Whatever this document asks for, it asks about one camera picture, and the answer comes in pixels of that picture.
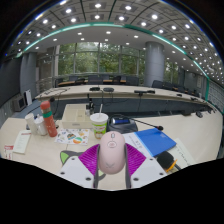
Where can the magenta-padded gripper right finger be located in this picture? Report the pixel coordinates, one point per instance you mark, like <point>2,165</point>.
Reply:
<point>148,170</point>

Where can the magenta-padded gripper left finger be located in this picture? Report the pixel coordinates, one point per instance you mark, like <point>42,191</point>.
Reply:
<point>75,170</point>

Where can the pink computer mouse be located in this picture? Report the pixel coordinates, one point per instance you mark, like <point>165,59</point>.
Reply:
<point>111,153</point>

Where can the cat-face mouse pad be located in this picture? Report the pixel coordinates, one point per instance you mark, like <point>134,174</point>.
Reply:
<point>68,156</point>

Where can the black handheld microphone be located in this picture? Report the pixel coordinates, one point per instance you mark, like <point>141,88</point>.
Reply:
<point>165,159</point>

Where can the blue and white book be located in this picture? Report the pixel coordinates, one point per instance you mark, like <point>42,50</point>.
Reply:
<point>155,140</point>

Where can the pale paper booklet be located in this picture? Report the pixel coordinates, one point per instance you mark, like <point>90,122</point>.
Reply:
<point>185,151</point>

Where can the green-printed cup with straw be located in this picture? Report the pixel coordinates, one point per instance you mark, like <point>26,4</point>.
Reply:
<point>99,126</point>

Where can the black desk microphone unit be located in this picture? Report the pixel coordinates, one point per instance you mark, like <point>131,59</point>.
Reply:
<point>121,126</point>

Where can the white cardboard box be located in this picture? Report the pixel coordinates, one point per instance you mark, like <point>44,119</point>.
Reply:
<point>75,116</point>

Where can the red thermos bottle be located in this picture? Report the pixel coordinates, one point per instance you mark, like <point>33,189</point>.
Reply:
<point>49,121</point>

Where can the white lidded mug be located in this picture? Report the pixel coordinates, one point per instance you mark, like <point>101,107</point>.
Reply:
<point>41,126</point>

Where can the white printed booklet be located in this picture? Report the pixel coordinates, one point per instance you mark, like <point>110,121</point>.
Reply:
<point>22,141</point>

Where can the long curved conference desk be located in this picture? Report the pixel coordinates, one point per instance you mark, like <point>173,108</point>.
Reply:
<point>120,90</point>

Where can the white standing panel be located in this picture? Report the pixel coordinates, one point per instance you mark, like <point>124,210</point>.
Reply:
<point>29,97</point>

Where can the grey box unit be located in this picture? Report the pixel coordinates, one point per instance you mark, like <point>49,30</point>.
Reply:
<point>19,103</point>

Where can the dark conference chairs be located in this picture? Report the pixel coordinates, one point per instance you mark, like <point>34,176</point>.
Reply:
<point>132,80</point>

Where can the ceiling lights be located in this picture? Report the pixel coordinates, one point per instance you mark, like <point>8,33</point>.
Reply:
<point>97,5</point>

